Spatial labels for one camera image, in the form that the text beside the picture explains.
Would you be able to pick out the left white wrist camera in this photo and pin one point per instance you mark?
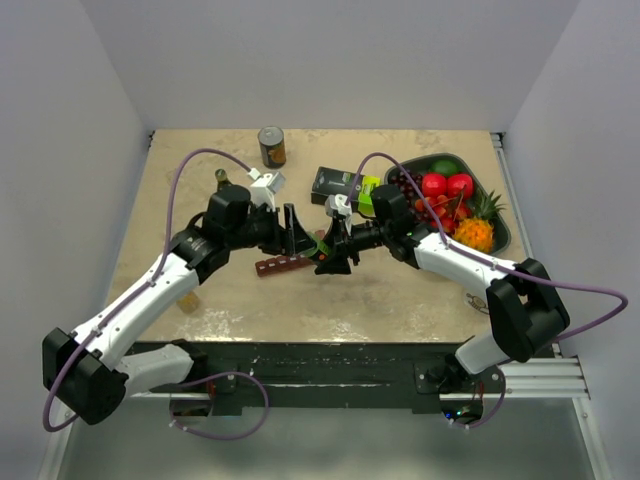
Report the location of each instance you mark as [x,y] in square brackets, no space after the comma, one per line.
[264,188]

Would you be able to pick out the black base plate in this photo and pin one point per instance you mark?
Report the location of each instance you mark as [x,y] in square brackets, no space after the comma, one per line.
[407,376]

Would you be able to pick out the red apple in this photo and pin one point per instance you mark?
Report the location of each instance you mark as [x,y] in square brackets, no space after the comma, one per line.
[434,185]
[460,184]

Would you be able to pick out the red weekly pill organizer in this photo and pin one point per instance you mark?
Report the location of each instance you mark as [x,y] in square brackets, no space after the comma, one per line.
[281,263]

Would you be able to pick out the dark red grapes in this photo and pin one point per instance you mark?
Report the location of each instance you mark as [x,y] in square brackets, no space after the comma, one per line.
[413,200]

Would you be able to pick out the grey fruit tray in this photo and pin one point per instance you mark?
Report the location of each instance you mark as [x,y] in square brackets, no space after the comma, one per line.
[422,165]

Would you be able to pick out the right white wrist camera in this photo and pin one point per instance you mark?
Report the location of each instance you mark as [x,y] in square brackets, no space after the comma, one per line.
[338,204]

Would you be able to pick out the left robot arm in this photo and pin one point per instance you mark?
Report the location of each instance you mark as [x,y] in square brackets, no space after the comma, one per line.
[91,370]

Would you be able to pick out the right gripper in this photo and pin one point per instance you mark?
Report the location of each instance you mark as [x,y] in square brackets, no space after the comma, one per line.
[338,262]

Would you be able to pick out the peach red fruit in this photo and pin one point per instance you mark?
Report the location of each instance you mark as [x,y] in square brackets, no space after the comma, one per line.
[450,211]

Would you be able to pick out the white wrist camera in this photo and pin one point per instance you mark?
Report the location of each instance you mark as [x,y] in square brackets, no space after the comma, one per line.
[264,188]
[338,204]

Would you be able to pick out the green pill bottle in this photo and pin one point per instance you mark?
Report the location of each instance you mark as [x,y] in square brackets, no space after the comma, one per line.
[319,252]

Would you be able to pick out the orange black tin can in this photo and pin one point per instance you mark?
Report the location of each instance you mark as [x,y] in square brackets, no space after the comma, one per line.
[272,146]

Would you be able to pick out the green lime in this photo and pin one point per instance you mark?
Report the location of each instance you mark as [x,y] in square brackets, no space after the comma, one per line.
[444,167]

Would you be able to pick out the small pineapple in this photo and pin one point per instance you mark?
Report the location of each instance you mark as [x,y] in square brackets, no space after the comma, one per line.
[478,231]

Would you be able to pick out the aluminium frame rail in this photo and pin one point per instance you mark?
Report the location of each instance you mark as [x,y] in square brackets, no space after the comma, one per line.
[561,378]

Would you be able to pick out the green glass bottle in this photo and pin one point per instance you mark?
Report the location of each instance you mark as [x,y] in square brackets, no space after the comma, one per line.
[222,179]

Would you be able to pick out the white paper cup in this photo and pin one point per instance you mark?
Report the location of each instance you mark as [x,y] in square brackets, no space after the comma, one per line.
[477,303]

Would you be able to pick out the clear amber pill jar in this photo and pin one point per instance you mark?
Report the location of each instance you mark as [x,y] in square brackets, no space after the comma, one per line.
[189,303]

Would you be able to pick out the left red apple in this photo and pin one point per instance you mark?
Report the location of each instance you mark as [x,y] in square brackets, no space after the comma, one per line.
[434,185]

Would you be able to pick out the black green carton box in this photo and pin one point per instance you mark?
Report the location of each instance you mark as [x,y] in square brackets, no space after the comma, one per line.
[330,181]

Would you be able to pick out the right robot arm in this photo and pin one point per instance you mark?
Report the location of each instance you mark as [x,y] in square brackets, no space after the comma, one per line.
[526,313]

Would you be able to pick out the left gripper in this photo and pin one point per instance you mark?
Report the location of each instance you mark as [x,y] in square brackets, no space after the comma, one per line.
[292,240]

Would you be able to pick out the right red apple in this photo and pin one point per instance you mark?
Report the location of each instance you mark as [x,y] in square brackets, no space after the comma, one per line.
[460,184]

